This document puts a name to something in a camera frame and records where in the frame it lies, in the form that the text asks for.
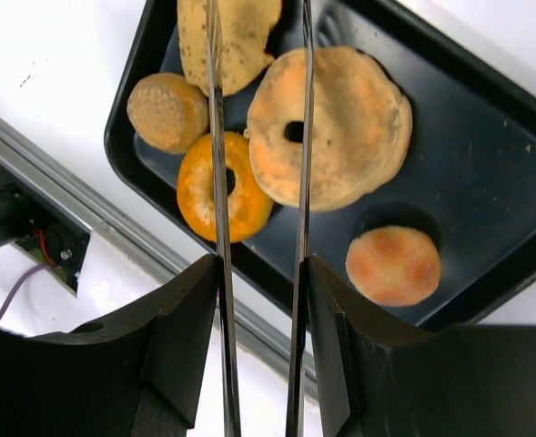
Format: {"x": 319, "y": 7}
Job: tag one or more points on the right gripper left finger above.
{"x": 136, "y": 371}

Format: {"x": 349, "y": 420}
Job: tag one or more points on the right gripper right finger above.
{"x": 378, "y": 375}

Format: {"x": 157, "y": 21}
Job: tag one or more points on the metal tongs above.
{"x": 296, "y": 375}

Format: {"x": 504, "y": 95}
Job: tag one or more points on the speckled oval bread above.
{"x": 245, "y": 28}

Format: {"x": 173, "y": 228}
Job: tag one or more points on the small round bun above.
{"x": 394, "y": 266}

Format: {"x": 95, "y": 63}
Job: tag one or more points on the orange glazed donut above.
{"x": 248, "y": 206}

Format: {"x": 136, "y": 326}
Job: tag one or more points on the large pale bagel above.
{"x": 362, "y": 126}

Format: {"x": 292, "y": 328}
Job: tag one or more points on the small round muffin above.
{"x": 167, "y": 112}

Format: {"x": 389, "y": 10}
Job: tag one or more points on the aluminium rail front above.
{"x": 262, "y": 327}

